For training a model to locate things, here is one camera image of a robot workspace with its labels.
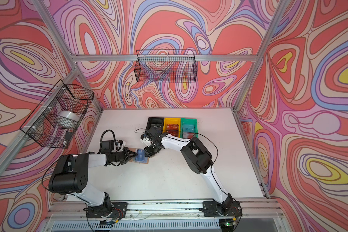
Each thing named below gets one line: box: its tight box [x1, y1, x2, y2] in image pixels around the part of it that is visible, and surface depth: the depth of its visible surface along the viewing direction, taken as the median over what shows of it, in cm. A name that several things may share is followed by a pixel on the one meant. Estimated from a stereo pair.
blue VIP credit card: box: [134, 149, 148, 163], surface depth 93 cm
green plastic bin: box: [180, 118, 199, 139], surface depth 106 cm
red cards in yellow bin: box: [166, 123, 179, 138], surface depth 107 cm
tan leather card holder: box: [128, 147, 150, 164], surface depth 93 cm
